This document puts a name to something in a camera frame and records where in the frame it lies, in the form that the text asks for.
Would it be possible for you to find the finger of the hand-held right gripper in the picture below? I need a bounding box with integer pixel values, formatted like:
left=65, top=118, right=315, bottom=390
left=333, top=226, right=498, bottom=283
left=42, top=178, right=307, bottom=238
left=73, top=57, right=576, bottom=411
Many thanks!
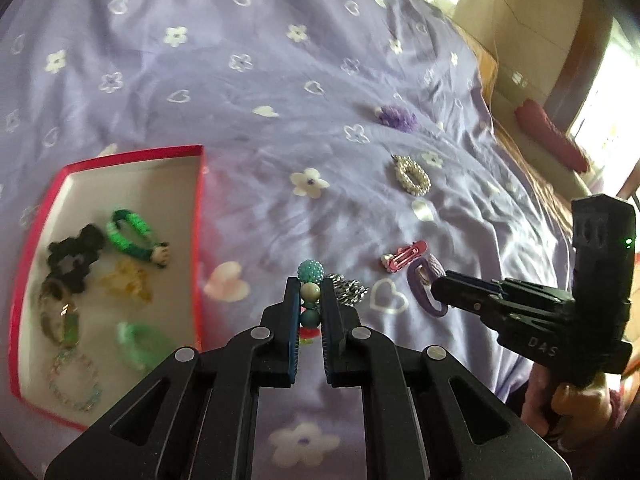
left=443, top=270, right=556, bottom=306
left=431, top=280, right=508, bottom=332

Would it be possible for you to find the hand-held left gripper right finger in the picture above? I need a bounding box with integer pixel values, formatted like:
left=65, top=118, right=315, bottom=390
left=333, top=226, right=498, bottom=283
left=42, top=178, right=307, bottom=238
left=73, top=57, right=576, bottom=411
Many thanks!
left=320, top=277, right=573, bottom=480

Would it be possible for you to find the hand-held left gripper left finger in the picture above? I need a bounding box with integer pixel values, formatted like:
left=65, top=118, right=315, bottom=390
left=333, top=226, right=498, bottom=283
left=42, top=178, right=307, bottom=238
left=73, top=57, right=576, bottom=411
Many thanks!
left=45, top=276, right=302, bottom=480

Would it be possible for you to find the chunky colourful bead bracelet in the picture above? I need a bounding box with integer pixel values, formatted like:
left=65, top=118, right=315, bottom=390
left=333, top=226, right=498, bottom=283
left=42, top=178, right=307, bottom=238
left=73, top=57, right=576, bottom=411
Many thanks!
left=297, top=259, right=326, bottom=345

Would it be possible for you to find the purple hair tie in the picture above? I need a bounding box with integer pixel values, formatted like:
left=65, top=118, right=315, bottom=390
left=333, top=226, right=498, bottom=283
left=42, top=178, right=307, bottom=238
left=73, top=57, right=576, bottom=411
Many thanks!
left=406, top=254, right=447, bottom=318

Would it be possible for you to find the light green bow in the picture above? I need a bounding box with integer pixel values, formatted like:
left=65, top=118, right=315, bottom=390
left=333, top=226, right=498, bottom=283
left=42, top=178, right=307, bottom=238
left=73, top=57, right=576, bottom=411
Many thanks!
left=116, top=322, right=177, bottom=372

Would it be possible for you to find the yellow hair claw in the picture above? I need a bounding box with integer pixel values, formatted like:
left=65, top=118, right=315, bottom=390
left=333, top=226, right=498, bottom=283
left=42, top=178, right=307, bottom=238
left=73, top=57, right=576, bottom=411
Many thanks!
left=102, top=260, right=154, bottom=304

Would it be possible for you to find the red shallow box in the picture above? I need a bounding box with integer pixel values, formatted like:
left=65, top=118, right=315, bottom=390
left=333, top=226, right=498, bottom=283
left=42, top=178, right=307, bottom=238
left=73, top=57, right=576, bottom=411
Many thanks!
left=8, top=145, right=207, bottom=433

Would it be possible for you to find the green hair tie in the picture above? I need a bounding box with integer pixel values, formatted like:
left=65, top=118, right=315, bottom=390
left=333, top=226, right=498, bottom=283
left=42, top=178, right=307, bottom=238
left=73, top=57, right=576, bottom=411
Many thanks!
left=106, top=209, right=171, bottom=269

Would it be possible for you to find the black scrunchie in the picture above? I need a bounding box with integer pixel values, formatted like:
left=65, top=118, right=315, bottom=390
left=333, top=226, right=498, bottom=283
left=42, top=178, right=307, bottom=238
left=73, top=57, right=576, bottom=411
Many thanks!
left=47, top=225, right=106, bottom=294

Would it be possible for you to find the clear crystal bead bracelet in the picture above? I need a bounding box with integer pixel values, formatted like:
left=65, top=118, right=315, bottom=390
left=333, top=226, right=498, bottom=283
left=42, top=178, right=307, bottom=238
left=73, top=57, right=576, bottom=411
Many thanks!
left=47, top=349, right=104, bottom=412

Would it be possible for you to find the person's right hand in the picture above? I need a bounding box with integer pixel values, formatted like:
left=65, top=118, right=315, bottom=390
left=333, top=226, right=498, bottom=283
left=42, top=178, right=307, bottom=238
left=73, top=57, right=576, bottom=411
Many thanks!
left=520, top=360, right=626, bottom=453

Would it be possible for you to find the pink hair clip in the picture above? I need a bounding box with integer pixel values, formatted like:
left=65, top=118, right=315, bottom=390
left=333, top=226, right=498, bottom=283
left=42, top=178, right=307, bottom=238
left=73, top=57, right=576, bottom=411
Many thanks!
left=381, top=241, right=429, bottom=274

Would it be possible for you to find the orange bed sheet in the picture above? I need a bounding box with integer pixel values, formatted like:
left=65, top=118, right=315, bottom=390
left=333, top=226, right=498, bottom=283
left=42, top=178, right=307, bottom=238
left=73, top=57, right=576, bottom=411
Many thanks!
left=450, top=25, right=578, bottom=246

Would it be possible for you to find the red cushion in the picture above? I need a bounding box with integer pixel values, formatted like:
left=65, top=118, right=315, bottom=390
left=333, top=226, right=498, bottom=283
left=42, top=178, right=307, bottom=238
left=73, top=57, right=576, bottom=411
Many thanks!
left=515, top=99, right=590, bottom=174

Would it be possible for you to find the purple flower scrunchie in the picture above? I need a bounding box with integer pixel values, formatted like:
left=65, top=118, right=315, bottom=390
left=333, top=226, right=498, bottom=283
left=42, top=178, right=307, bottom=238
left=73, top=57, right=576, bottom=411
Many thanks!
left=375, top=105, right=419, bottom=133

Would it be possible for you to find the silver chain bracelet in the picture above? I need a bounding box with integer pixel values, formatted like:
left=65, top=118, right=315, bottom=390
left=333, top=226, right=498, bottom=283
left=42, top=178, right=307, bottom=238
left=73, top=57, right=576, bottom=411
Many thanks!
left=326, top=273, right=370, bottom=306

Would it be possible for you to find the pearl bracelet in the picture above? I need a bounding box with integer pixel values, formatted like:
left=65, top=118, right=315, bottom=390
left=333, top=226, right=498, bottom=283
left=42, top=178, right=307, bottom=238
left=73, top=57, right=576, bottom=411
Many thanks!
left=391, top=155, right=432, bottom=196

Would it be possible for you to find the wooden door frame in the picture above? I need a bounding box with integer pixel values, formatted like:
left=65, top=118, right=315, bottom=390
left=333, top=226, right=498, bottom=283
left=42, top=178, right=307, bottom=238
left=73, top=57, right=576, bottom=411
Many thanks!
left=542, top=0, right=617, bottom=133

